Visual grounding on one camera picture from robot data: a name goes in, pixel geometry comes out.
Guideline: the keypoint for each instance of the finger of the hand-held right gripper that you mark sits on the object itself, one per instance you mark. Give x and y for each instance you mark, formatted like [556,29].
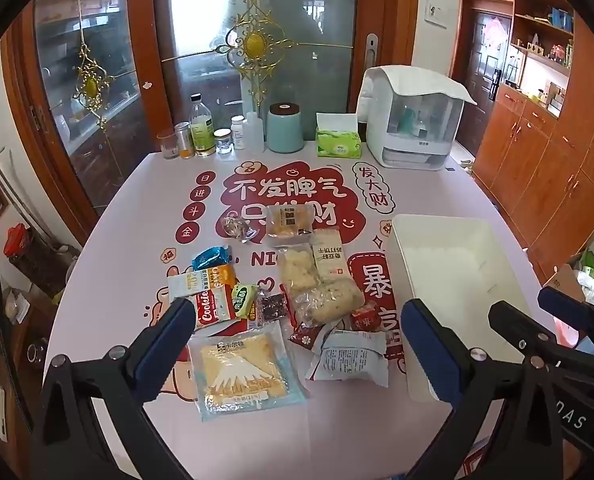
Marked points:
[522,327]
[564,302]

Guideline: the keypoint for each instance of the red cookie packet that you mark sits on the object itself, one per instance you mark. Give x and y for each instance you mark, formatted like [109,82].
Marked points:
[214,310]

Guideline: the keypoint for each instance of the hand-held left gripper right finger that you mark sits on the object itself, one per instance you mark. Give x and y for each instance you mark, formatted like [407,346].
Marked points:
[433,352]

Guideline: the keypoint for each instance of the small glass jar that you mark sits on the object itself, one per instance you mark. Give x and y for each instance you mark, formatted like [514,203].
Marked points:
[223,143]

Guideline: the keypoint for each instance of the cardboard box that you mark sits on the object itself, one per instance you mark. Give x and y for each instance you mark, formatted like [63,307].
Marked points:
[562,280]

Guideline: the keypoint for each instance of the red snack packet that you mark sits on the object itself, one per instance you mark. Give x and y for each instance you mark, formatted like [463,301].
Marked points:
[367,319]
[304,336]

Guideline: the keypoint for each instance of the beige biscuit packet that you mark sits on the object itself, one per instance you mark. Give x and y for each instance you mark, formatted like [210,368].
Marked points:
[329,260]

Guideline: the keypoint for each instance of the white plastic bin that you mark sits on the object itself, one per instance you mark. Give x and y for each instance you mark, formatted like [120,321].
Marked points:
[457,260]

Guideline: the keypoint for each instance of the toast packet mountain print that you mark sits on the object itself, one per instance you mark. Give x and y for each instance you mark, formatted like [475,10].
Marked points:
[242,375]

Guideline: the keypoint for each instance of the small clear rice cracker packet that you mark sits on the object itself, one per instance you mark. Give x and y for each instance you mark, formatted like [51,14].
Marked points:
[297,267]

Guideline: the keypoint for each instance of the green tissue box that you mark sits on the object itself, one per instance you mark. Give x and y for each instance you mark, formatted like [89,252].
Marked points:
[337,145]

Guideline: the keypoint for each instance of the wooden wall cabinet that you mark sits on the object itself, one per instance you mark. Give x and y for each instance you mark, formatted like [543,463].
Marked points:
[552,170]

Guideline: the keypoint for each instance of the dark wooden entrance door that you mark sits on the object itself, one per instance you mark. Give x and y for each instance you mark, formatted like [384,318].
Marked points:
[482,85]

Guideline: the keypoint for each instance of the glass cup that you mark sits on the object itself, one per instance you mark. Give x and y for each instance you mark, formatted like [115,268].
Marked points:
[167,148]

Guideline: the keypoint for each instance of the orange white cracker packet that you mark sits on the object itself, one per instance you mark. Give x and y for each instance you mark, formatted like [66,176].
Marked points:
[197,282]

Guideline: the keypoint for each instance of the blue snack packet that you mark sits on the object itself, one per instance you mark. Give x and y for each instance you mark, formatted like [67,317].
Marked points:
[211,258]

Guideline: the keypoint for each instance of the dark nut bar packet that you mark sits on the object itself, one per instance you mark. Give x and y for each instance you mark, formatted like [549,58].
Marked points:
[269,307]

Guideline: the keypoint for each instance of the green candy packet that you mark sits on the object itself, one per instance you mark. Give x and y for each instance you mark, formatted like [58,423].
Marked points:
[244,301]

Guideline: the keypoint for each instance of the wooden display shelf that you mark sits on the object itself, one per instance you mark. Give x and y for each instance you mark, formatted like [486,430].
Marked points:
[519,2]

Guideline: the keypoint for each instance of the large rice crisp packet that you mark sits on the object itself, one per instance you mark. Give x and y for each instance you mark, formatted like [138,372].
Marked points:
[327,302]

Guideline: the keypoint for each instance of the white squeeze bottle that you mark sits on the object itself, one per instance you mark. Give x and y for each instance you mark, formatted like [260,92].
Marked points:
[255,135]

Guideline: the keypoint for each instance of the wooden framed glass door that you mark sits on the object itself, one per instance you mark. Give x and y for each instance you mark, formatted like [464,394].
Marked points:
[202,35]
[52,110]

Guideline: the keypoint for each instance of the white wall switch panel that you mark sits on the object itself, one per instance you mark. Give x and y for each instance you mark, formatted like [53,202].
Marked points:
[437,12]

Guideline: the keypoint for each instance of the yellow cake packet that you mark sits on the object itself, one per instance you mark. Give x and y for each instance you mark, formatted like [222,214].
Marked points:
[287,220]

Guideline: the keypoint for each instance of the white countertop sterilizer appliance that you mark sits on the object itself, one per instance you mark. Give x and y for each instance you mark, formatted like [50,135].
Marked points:
[412,152]

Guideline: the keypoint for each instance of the gold door ornament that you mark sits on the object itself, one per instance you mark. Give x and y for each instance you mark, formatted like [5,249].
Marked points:
[254,42]
[89,84]

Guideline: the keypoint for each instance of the white grey snack packet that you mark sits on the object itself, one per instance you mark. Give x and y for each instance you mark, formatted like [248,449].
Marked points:
[349,362]

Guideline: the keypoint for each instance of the white cloth cover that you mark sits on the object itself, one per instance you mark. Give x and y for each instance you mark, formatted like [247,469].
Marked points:
[417,80]

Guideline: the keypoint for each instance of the clear candy wrapper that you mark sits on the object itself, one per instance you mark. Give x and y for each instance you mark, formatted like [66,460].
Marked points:
[239,227]

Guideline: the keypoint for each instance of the pink printed tablecloth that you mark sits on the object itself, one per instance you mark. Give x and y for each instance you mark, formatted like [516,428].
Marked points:
[142,240]

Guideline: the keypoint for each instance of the glass bottle green label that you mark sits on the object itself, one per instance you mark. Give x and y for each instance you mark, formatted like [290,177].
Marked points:
[202,132]

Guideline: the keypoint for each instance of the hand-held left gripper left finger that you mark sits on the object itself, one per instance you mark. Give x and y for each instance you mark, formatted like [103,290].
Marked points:
[163,345]

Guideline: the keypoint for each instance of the teal canister brown lid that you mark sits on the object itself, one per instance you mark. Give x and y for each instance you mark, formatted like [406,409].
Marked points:
[285,132]

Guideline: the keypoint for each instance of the white plastic bag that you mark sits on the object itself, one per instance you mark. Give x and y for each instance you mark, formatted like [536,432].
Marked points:
[592,285]

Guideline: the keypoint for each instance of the white pill bottle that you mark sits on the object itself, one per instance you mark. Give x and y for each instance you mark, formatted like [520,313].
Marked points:
[238,136]

